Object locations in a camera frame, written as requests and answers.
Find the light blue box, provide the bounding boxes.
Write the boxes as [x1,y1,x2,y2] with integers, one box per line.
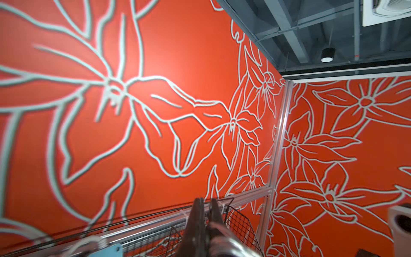
[87,244,124,257]

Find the clear bulb string lights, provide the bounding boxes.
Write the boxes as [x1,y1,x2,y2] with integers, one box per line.
[208,200,262,257]

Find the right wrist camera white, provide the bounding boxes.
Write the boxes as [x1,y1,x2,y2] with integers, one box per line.
[388,203,411,257]

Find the white coiled cable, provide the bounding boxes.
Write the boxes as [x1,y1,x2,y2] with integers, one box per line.
[60,235,108,257]

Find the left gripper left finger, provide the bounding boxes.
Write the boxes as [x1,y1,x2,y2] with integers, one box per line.
[175,198,207,257]

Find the ceiling air conditioner unit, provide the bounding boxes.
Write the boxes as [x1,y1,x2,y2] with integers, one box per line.
[362,0,411,27]

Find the ceiling spot light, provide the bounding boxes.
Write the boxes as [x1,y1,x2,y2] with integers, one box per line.
[321,47,336,63]

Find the black wire wall basket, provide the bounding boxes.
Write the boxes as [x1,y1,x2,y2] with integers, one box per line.
[0,197,265,257]

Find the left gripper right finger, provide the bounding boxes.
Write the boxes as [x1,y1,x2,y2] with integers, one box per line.
[207,198,245,257]

